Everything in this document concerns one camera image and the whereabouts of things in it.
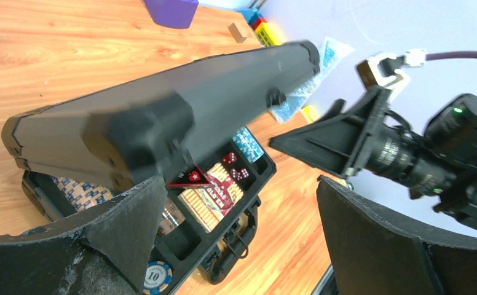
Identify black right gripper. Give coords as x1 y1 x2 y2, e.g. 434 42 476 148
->
269 86 477 230

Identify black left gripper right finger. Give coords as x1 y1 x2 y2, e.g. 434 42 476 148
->
316 176 477 294

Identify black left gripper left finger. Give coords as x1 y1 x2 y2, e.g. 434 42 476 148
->
0 176 167 294

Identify blue white 10 chip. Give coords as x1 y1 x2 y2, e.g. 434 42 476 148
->
143 261 173 294

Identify brown purple chip stack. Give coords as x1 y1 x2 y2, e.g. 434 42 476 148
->
157 197 186 237

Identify red black triangle sign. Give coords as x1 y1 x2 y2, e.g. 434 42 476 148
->
167 165 213 189

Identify black poker set case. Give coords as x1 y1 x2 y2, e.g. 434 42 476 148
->
1 39 321 295

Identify light blue chip stack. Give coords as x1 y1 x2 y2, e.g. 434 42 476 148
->
232 127 264 163

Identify yellow curved toy piece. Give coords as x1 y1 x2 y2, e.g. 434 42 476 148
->
301 105 320 124

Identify clear bubble wrap bag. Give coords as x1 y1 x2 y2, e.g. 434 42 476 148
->
269 37 355 124

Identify red translucent die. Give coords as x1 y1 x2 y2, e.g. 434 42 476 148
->
230 168 250 181
222 152 238 165

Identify red playing card box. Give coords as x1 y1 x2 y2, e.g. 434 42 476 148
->
178 163 244 233

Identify yellow toy block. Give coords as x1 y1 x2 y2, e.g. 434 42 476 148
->
248 15 283 47

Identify small wooden block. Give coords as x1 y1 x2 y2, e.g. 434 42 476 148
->
228 22 248 44

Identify purple metronome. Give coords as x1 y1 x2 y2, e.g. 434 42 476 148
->
143 0 199 30

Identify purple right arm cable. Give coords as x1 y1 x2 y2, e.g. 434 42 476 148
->
425 50 477 65

